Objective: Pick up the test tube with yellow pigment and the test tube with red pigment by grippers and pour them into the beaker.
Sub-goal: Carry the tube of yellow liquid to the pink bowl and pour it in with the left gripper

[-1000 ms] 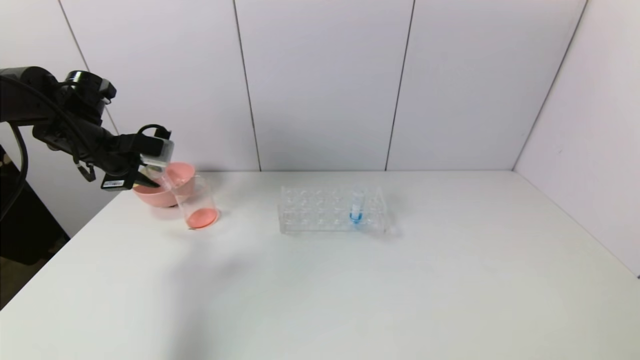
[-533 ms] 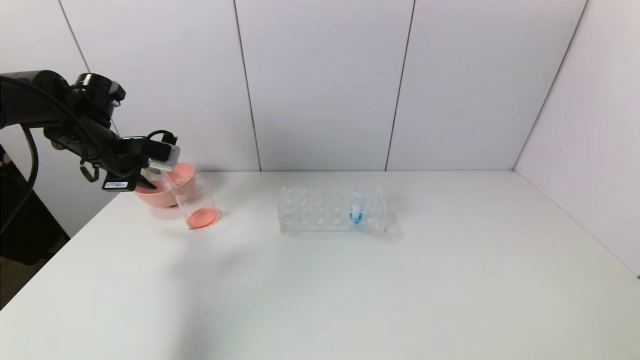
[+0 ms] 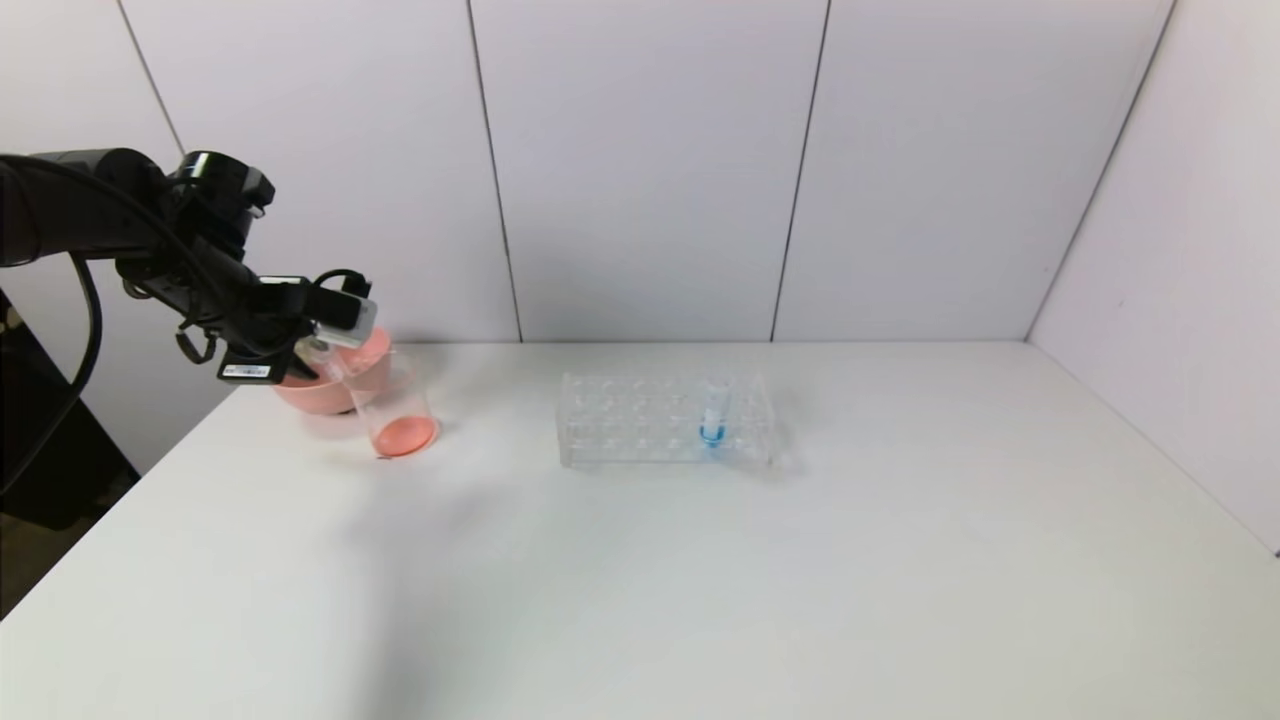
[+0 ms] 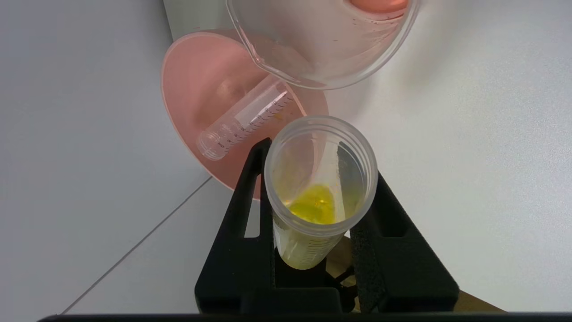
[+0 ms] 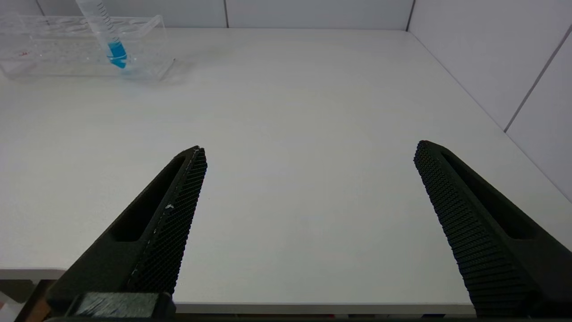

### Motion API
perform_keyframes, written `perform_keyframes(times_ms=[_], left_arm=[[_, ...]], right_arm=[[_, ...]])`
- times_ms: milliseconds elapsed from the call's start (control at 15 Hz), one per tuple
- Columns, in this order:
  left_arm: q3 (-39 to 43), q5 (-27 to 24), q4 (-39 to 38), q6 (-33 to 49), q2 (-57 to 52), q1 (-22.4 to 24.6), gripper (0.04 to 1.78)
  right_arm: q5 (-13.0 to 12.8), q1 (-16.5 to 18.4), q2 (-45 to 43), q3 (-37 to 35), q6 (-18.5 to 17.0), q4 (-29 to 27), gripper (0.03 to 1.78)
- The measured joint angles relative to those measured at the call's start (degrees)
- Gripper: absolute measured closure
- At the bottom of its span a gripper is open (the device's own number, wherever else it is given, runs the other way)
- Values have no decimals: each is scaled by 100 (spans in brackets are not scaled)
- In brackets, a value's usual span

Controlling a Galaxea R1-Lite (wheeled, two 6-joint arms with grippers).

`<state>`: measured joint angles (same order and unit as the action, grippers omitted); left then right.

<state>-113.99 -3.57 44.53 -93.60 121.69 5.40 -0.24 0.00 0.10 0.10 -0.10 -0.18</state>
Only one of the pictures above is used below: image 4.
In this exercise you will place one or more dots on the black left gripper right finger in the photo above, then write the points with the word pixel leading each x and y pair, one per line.
pixel 402 268

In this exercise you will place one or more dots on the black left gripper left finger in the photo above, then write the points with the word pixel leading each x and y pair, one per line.
pixel 237 268

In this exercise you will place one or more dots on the test tube with yellow pigment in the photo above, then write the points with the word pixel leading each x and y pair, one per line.
pixel 317 210

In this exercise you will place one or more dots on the test tube with red pigment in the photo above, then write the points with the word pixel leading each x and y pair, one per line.
pixel 246 118

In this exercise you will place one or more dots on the clear glass beaker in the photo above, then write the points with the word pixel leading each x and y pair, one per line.
pixel 321 49

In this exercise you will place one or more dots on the pink plastic bowl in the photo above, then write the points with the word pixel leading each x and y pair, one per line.
pixel 201 80

